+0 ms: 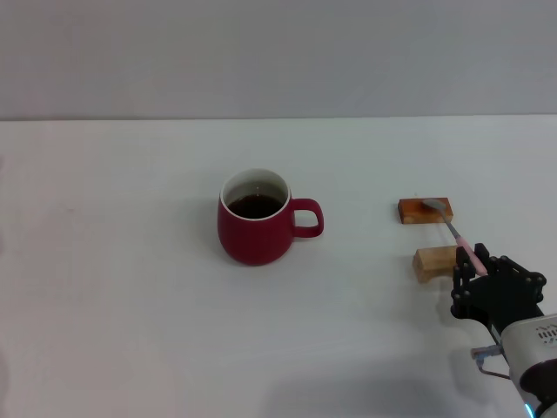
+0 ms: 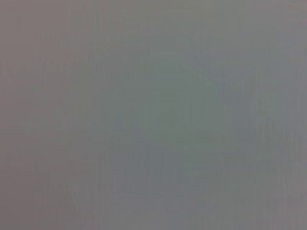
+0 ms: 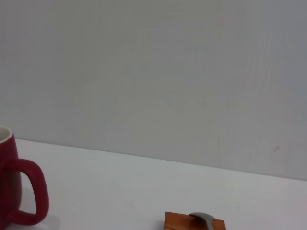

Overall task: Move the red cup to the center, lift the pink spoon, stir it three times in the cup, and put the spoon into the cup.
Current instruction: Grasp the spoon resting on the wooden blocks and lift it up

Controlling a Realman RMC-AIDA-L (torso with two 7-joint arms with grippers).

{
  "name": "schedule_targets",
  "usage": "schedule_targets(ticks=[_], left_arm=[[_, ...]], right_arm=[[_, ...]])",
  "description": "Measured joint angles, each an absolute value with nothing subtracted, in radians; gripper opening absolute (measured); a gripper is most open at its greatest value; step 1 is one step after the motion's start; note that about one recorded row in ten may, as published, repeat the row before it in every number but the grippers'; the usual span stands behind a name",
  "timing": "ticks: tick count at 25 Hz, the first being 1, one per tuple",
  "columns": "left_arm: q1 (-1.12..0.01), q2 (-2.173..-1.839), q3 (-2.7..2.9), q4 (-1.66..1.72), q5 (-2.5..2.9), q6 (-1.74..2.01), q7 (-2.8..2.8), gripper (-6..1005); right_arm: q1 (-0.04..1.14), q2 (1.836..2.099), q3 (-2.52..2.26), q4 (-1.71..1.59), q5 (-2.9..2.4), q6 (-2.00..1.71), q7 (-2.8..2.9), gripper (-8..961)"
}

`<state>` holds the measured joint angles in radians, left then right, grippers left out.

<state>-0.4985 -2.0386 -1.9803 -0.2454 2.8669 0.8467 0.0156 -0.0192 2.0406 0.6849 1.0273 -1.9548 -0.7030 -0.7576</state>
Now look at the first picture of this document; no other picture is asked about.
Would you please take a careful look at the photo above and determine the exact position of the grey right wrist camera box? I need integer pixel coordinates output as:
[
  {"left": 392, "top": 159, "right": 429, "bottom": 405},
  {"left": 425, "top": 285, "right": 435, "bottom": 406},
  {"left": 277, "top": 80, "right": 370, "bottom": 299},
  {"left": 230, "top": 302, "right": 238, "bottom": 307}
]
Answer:
[{"left": 500, "top": 313, "right": 557, "bottom": 380}]

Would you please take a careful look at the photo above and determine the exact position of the dark reddish wooden block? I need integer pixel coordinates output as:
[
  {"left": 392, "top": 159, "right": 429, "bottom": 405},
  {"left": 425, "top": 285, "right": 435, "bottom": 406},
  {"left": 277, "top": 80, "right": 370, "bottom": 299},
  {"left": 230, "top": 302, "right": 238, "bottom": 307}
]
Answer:
[{"left": 398, "top": 197, "right": 454, "bottom": 226}]

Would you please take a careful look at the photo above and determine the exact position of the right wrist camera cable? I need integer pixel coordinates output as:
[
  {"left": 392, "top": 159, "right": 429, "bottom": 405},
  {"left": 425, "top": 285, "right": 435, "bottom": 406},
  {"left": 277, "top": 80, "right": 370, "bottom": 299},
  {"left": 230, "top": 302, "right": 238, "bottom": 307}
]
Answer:
[{"left": 470, "top": 344, "right": 513, "bottom": 380}]

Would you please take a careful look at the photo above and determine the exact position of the red ceramic coffee mug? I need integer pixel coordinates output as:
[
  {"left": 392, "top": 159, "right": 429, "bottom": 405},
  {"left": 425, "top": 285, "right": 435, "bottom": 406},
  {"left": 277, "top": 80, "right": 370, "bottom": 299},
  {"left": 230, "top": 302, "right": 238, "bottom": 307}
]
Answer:
[{"left": 217, "top": 168, "right": 325, "bottom": 266}]

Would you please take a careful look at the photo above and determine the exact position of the pink handled metal spoon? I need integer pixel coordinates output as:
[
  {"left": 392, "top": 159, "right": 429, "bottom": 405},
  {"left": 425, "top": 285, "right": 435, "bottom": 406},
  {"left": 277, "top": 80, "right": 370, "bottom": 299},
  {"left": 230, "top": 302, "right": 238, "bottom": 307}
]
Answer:
[{"left": 420, "top": 198, "right": 488, "bottom": 276}]

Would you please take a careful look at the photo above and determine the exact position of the light wooden block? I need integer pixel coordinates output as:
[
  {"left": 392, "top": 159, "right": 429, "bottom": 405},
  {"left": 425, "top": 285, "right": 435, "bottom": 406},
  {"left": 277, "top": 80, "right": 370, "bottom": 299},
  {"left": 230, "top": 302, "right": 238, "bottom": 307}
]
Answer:
[{"left": 413, "top": 245, "right": 460, "bottom": 284}]

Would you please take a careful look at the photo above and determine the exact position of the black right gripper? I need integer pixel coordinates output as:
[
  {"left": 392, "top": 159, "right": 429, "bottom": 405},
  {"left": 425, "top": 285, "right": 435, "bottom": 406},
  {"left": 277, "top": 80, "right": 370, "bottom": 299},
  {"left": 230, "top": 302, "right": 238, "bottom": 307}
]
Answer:
[{"left": 450, "top": 242, "right": 545, "bottom": 332}]

